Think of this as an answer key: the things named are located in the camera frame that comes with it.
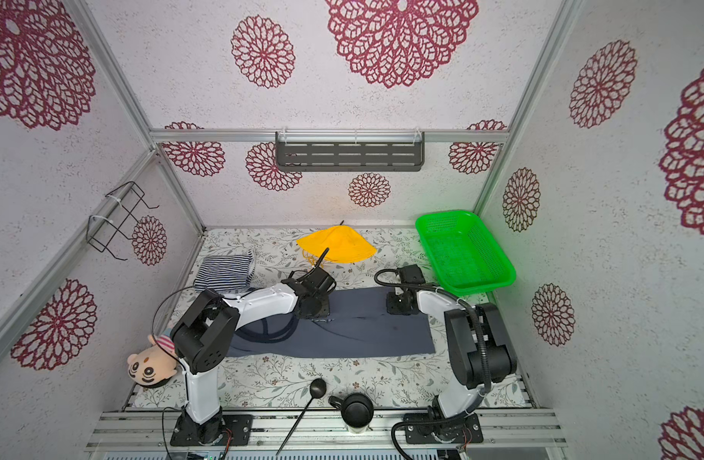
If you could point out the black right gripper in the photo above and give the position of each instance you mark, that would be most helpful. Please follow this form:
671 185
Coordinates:
392 308

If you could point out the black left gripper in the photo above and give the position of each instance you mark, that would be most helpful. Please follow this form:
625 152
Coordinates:
325 310

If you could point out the grey tank top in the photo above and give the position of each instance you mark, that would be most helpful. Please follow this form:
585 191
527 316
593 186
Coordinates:
358 326

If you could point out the green plastic basket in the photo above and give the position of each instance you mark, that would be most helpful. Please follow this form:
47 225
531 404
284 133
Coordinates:
465 257

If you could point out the blue white striped tank top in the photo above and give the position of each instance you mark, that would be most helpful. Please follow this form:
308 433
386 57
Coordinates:
226 273

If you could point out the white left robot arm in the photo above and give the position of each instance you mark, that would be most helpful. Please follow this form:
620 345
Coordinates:
204 333

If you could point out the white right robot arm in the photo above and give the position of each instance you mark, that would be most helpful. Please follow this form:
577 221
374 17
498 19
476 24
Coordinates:
478 345

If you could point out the yellow bucket hat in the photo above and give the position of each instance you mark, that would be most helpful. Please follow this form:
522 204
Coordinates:
341 244

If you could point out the black ladle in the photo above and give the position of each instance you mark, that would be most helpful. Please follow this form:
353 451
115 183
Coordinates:
317 390

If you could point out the plush doll toy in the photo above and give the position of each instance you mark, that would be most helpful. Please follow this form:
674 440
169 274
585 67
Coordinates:
156 365

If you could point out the grey wall shelf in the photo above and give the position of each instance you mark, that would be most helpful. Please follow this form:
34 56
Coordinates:
355 156

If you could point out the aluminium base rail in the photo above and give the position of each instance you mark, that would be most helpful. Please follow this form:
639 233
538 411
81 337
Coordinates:
283 433

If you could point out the black wire wall rack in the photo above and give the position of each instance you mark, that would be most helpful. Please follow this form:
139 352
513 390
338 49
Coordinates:
102 230

